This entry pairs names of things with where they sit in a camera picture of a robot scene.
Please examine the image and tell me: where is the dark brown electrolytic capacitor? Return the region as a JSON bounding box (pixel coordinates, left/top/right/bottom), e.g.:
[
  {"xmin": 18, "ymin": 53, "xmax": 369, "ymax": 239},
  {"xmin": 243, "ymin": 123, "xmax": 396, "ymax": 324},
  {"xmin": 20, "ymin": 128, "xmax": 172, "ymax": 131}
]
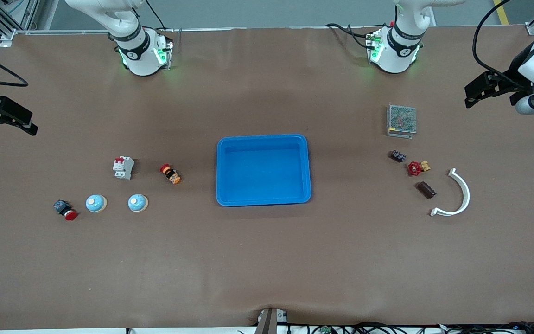
[{"xmin": 416, "ymin": 181, "xmax": 437, "ymax": 199}]

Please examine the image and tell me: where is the blue desk bell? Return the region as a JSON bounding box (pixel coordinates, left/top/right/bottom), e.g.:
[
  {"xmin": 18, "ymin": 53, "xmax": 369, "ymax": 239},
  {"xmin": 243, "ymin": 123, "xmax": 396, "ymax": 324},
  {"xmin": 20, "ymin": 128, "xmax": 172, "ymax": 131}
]
[
  {"xmin": 127, "ymin": 193, "xmax": 149, "ymax": 213},
  {"xmin": 85, "ymin": 193, "xmax": 107, "ymax": 213}
]

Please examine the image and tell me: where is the blue plastic tray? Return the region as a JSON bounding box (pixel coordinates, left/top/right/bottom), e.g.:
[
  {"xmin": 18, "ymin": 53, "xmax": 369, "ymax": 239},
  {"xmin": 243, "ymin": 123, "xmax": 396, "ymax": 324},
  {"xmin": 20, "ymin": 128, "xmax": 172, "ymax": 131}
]
[{"xmin": 216, "ymin": 134, "xmax": 312, "ymax": 206}]

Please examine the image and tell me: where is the metal mesh power supply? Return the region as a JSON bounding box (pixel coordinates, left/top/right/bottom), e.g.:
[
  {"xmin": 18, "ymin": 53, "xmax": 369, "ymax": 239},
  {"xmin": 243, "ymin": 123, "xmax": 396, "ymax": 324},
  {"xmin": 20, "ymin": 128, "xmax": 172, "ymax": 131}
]
[{"xmin": 386, "ymin": 103, "xmax": 417, "ymax": 139}]

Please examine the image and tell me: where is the white curved plastic clamp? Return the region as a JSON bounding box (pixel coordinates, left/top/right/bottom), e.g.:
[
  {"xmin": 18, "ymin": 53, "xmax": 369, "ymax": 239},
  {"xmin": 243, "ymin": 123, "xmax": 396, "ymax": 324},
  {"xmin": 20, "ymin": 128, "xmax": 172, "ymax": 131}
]
[{"xmin": 430, "ymin": 168, "xmax": 471, "ymax": 217}]

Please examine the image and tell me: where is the red mushroom push button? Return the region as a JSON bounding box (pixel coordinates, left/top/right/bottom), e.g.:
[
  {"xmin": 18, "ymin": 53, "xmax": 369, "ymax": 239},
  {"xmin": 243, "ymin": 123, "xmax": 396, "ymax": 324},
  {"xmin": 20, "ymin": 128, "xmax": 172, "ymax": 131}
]
[{"xmin": 53, "ymin": 199, "xmax": 79, "ymax": 221}]

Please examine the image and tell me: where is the white red circuit breaker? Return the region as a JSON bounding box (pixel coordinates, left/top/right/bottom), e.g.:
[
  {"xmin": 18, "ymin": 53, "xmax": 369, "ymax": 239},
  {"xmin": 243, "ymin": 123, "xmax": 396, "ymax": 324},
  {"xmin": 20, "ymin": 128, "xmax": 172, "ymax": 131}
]
[{"xmin": 113, "ymin": 156, "xmax": 135, "ymax": 180}]

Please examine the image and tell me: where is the green lit connector panel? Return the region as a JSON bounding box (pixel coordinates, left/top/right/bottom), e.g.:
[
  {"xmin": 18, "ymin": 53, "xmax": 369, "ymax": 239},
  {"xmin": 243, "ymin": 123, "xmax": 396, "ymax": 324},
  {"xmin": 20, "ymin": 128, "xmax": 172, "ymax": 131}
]
[{"xmin": 154, "ymin": 39, "xmax": 174, "ymax": 71}]

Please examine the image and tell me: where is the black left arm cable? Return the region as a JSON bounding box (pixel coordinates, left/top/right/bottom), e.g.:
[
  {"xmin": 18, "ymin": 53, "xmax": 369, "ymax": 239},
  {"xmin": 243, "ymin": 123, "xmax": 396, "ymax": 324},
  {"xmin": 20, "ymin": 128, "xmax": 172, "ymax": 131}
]
[{"xmin": 473, "ymin": 0, "xmax": 534, "ymax": 86}]

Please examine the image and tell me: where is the black left base cable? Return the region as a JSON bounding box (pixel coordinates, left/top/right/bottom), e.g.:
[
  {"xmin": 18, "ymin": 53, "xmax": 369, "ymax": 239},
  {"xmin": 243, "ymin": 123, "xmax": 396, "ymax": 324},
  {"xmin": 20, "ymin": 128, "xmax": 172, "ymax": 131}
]
[{"xmin": 325, "ymin": 22, "xmax": 370, "ymax": 49}]

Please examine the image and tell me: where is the black base cable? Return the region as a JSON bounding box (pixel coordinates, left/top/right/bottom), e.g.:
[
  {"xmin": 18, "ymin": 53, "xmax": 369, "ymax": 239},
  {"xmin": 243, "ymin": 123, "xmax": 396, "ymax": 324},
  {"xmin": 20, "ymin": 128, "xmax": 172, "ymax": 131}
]
[
  {"xmin": 144, "ymin": 0, "xmax": 165, "ymax": 31},
  {"xmin": 325, "ymin": 22, "xmax": 370, "ymax": 49}
]

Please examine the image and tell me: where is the yellow red emergency stop switch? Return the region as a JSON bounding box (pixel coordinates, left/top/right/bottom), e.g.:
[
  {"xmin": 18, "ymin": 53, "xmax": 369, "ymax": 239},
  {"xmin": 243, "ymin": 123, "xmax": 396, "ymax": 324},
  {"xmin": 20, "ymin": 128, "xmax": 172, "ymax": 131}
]
[{"xmin": 159, "ymin": 163, "xmax": 181, "ymax": 185}]

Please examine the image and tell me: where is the black right base cable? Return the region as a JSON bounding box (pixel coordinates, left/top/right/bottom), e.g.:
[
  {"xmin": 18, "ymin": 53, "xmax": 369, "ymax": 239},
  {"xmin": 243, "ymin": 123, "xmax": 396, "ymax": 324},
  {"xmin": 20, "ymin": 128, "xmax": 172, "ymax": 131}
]
[{"xmin": 144, "ymin": 0, "xmax": 165, "ymax": 31}]

